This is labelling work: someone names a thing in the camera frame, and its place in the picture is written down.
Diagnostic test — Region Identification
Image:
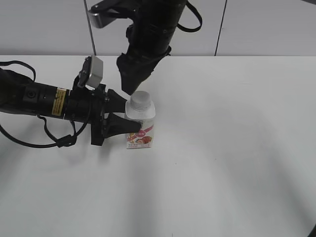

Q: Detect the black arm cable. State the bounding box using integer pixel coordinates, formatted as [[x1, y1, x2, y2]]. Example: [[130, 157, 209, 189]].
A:
[[176, 0, 203, 33], [0, 60, 93, 149]]

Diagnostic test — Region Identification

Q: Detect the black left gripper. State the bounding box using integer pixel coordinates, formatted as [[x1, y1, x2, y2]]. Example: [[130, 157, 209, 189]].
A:
[[90, 84, 142, 146]]

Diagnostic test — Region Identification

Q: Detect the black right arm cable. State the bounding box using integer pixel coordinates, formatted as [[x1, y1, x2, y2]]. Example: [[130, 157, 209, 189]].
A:
[[176, 0, 203, 33]]

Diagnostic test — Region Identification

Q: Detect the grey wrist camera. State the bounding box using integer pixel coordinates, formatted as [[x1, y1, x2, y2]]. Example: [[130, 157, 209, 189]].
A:
[[88, 0, 141, 29], [77, 55, 103, 89]]

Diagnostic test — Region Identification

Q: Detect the white yili yogurt bottle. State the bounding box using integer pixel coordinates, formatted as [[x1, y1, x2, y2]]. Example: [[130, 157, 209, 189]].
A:
[[124, 101, 156, 149]]

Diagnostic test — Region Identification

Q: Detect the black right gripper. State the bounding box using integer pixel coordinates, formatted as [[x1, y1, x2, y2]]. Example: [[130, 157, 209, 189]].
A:
[[117, 46, 171, 95]]

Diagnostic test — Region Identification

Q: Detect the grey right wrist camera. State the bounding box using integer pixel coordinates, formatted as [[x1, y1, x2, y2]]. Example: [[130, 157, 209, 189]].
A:
[[88, 0, 141, 29]]

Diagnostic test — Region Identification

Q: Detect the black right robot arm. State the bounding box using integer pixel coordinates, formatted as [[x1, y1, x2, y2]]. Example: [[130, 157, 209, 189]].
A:
[[117, 0, 187, 95]]

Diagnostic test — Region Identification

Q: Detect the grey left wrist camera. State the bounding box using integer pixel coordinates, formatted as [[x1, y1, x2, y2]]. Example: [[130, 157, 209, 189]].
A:
[[77, 55, 103, 89]]

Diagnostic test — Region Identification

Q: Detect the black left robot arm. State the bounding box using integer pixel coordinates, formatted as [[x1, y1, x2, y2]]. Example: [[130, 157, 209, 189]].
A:
[[0, 69, 141, 148]]

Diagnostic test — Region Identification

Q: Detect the white plastic bottle cap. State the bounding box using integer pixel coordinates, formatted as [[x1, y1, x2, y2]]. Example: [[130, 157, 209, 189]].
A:
[[130, 91, 151, 111]]

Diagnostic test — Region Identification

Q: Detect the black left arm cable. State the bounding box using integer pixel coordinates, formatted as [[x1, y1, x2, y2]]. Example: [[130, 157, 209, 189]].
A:
[[0, 60, 93, 149]]

